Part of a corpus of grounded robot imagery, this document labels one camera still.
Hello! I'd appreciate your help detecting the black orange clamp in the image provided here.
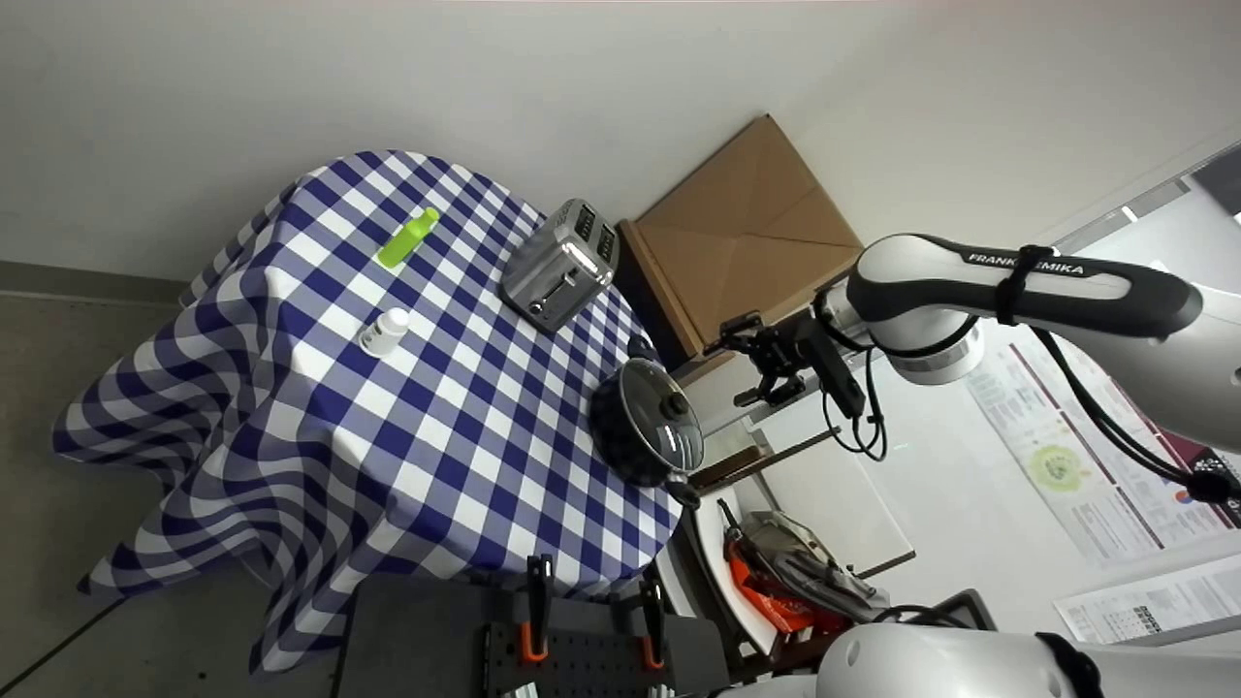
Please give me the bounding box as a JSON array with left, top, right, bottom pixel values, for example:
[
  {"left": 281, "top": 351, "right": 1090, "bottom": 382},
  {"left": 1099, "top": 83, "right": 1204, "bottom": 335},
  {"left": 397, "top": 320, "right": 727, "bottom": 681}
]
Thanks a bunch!
[
  {"left": 637, "top": 566, "right": 677, "bottom": 675},
  {"left": 520, "top": 554, "right": 559, "bottom": 670}
]

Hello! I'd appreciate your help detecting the black cooking pot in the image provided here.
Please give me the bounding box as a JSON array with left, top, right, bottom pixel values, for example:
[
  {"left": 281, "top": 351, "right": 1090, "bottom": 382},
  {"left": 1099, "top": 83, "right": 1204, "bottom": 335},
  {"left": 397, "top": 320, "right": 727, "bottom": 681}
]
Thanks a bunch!
[{"left": 591, "top": 361, "right": 709, "bottom": 493}]

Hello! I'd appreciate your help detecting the silver toaster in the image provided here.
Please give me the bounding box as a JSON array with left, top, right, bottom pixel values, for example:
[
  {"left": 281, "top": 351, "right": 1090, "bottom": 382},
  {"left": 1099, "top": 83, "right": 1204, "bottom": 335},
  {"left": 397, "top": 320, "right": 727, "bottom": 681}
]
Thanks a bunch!
[{"left": 501, "top": 197, "right": 621, "bottom": 335}]

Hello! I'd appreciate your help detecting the glass lid with black knob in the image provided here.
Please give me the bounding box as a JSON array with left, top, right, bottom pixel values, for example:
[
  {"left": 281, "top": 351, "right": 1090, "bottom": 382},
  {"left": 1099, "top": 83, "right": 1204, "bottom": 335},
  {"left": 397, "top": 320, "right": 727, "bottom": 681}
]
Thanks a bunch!
[{"left": 617, "top": 356, "right": 709, "bottom": 481}]

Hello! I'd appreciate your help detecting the small white object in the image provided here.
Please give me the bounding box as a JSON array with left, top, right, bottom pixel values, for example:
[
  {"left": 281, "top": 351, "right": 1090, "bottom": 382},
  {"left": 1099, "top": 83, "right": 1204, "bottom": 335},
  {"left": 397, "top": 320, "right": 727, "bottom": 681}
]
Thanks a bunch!
[{"left": 359, "top": 307, "right": 416, "bottom": 361}]

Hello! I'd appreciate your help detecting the printed poster sheet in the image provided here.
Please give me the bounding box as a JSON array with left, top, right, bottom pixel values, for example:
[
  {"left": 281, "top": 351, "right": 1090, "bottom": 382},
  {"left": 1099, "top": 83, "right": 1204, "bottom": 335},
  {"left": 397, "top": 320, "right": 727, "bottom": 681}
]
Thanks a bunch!
[{"left": 964, "top": 341, "right": 1241, "bottom": 566}]

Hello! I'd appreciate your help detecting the brown cardboard box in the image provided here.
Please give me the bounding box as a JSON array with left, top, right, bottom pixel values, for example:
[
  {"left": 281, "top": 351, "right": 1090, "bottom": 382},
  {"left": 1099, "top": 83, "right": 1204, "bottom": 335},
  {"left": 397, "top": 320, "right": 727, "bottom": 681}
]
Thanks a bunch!
[{"left": 617, "top": 114, "right": 871, "bottom": 364}]

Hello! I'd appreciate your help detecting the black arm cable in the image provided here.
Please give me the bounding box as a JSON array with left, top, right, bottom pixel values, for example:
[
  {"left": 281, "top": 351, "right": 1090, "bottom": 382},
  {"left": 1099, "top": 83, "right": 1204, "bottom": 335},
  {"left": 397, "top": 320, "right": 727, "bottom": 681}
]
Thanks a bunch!
[{"left": 1024, "top": 323, "right": 1241, "bottom": 509}]

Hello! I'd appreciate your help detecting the orange black tool bundle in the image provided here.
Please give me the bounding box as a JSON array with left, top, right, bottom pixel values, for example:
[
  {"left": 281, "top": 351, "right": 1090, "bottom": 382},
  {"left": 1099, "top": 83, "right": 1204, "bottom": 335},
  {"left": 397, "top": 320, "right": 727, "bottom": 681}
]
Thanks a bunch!
[{"left": 721, "top": 509, "right": 898, "bottom": 653}]

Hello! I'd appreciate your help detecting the white paper sheet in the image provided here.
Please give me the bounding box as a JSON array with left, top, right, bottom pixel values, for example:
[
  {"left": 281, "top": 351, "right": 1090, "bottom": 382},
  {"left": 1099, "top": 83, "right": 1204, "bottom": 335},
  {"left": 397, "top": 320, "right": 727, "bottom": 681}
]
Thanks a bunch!
[{"left": 1053, "top": 554, "right": 1241, "bottom": 653}]

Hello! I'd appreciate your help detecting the black pegboard stand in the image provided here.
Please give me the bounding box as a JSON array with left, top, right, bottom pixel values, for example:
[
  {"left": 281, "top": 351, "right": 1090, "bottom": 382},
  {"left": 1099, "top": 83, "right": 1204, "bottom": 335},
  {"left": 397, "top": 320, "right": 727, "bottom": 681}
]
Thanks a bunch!
[{"left": 476, "top": 604, "right": 728, "bottom": 698}]

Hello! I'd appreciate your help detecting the dark grey panel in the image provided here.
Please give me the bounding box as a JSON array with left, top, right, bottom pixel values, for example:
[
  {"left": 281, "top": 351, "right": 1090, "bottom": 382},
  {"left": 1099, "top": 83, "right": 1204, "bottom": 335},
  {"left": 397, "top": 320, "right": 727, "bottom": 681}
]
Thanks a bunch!
[{"left": 335, "top": 575, "right": 501, "bottom": 698}]

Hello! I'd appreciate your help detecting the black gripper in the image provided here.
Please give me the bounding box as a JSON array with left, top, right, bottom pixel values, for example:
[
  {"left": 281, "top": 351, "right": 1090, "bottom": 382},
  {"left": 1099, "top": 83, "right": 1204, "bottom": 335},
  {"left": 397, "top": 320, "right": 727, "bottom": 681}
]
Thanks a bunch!
[{"left": 718, "top": 313, "right": 867, "bottom": 421}]

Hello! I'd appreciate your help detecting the blue white checkered tablecloth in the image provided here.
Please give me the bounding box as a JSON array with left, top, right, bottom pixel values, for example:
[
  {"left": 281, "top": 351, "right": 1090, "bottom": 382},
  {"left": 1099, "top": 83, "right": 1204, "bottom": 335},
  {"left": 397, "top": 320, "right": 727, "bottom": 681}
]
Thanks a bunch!
[{"left": 50, "top": 149, "right": 692, "bottom": 675}]

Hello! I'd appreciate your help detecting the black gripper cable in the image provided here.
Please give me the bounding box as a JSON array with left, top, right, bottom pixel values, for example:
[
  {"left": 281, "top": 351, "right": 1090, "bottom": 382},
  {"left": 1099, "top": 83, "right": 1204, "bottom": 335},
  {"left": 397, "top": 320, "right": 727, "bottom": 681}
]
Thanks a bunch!
[{"left": 827, "top": 347, "right": 898, "bottom": 466}]

